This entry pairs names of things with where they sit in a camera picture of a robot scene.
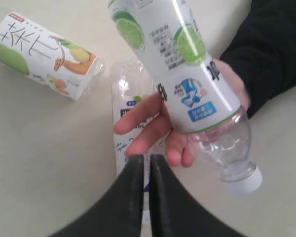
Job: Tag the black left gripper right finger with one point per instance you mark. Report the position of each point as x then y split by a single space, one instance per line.
173 210

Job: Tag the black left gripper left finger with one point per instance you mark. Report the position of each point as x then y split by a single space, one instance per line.
118 213

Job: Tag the blue label tea bottle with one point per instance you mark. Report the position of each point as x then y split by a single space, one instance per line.
130 83

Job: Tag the lime label water bottle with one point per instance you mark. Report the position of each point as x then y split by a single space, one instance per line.
201 104

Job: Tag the green pear tea bottle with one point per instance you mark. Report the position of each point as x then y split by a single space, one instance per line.
46 57

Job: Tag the person's open hand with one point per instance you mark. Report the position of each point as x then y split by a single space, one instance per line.
153 107

